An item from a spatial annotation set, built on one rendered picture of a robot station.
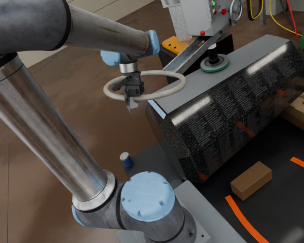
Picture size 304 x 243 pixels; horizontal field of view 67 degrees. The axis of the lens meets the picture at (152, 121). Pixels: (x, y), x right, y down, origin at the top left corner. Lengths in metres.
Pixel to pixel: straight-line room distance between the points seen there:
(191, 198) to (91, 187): 0.50
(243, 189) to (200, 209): 0.90
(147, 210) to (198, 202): 0.42
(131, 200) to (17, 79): 0.42
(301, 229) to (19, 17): 1.85
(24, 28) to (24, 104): 0.17
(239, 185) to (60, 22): 1.69
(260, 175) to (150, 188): 1.36
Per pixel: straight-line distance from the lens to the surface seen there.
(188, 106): 1.62
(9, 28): 0.46
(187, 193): 1.09
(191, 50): 1.74
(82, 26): 0.55
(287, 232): 1.90
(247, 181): 1.94
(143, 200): 0.69
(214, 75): 1.82
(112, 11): 7.89
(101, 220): 0.80
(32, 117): 0.57
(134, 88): 1.12
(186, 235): 0.85
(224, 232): 0.99
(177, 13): 2.47
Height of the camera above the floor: 1.76
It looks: 37 degrees down
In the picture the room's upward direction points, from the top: 24 degrees counter-clockwise
